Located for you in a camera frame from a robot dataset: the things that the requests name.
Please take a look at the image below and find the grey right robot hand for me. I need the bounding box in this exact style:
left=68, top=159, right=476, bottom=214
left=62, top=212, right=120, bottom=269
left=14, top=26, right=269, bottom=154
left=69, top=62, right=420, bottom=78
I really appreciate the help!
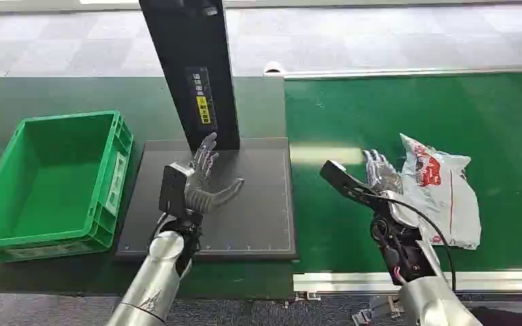
left=362, top=149, right=404, bottom=195

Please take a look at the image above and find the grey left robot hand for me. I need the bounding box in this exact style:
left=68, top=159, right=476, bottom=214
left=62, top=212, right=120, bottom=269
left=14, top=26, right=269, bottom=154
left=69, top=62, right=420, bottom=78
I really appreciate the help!
left=183, top=131, right=245, bottom=215

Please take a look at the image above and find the black scale platform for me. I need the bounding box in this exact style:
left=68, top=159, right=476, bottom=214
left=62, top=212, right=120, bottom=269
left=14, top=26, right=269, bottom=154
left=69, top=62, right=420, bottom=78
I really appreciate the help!
left=115, top=137, right=298, bottom=263

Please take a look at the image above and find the green conveyor belt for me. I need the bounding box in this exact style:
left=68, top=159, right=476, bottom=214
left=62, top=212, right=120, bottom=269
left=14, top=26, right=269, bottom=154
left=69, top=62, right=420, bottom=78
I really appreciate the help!
left=283, top=71, right=522, bottom=275

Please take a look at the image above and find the white plastic parcel bag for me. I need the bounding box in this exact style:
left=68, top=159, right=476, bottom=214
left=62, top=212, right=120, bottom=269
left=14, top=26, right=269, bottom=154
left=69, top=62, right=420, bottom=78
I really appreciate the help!
left=398, top=132, right=483, bottom=251

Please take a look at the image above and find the black scanner column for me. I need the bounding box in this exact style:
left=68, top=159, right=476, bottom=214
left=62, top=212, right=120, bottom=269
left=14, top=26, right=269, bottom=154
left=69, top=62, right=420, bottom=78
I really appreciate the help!
left=138, top=0, right=241, bottom=153

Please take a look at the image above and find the green plastic crate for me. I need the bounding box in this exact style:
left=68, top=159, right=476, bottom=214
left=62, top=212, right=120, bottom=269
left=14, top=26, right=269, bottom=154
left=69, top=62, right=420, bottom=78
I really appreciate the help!
left=0, top=110, right=135, bottom=263

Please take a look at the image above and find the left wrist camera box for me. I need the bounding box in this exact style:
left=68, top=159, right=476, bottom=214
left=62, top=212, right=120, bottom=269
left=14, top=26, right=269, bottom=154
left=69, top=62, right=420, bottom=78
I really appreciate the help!
left=158, top=162, right=195, bottom=215

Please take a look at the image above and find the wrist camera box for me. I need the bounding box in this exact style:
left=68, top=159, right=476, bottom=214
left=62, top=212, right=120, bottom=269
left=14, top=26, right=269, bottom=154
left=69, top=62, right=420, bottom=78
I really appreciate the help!
left=158, top=162, right=195, bottom=215
left=319, top=160, right=390, bottom=211

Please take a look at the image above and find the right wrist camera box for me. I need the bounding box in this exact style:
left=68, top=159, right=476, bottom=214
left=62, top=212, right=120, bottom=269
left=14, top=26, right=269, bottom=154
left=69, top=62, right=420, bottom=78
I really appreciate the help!
left=319, top=160, right=390, bottom=211

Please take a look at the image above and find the black cable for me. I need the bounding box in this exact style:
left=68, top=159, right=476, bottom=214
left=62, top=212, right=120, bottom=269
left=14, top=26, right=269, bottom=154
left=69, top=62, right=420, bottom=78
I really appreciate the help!
left=355, top=186, right=457, bottom=293

